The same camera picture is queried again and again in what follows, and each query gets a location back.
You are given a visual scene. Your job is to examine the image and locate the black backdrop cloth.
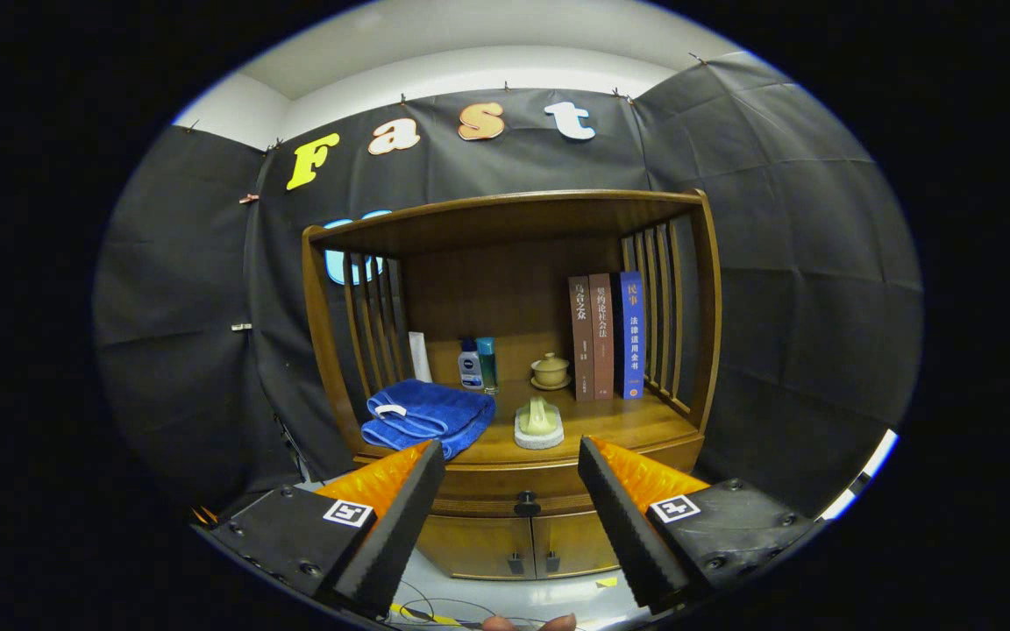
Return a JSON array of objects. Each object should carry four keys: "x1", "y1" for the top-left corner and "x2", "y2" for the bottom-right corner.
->
[{"x1": 93, "y1": 51, "x2": 924, "y2": 518}]

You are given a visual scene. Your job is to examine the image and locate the reddish brown book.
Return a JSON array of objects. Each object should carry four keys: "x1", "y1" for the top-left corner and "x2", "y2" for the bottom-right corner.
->
[{"x1": 589, "y1": 273, "x2": 616, "y2": 401}]

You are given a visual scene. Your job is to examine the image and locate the dark brown book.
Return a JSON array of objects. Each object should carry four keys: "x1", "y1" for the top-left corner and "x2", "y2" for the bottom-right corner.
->
[{"x1": 568, "y1": 276, "x2": 595, "y2": 403}]

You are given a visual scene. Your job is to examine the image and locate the pale green scrubbing brush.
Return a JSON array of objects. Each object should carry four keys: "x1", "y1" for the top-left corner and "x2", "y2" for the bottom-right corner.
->
[{"x1": 514, "y1": 396, "x2": 565, "y2": 450}]

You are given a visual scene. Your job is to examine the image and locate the beige lidded teacup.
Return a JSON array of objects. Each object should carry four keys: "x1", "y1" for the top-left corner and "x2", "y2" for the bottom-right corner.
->
[{"x1": 530, "y1": 352, "x2": 573, "y2": 392}]

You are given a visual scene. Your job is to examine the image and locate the blue folded towel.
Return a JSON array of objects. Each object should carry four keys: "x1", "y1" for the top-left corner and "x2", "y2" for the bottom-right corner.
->
[{"x1": 360, "y1": 379, "x2": 496, "y2": 461}]

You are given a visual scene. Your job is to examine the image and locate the floor cables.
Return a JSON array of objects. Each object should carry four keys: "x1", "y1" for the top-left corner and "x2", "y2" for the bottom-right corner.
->
[{"x1": 387, "y1": 578, "x2": 506, "y2": 628}]

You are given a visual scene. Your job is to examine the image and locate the wooden cabinet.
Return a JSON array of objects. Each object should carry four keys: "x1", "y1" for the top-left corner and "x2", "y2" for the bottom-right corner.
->
[{"x1": 301, "y1": 189, "x2": 723, "y2": 581}]

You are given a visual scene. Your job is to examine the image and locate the wooden cabinet door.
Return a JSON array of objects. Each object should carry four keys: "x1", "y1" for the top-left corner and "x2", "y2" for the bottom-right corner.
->
[
  {"x1": 531, "y1": 511, "x2": 620, "y2": 579},
  {"x1": 415, "y1": 513, "x2": 537, "y2": 581}
]

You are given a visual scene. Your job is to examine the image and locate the wooden countertop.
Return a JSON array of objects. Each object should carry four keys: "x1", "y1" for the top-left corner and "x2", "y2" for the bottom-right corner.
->
[{"x1": 356, "y1": 377, "x2": 703, "y2": 465}]

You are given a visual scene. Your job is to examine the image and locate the teal bottle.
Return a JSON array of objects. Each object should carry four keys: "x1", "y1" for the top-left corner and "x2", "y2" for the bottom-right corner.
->
[{"x1": 477, "y1": 337, "x2": 499, "y2": 395}]

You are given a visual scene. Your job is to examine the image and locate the blue book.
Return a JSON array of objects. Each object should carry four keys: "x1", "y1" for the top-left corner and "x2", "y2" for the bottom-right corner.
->
[{"x1": 617, "y1": 271, "x2": 646, "y2": 401}]

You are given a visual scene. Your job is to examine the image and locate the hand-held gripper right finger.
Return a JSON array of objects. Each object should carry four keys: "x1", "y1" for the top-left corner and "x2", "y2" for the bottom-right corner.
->
[{"x1": 578, "y1": 436, "x2": 824, "y2": 614}]

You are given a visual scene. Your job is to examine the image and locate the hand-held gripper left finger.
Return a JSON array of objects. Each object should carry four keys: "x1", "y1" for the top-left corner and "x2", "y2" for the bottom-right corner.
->
[{"x1": 194, "y1": 440, "x2": 447, "y2": 617}]

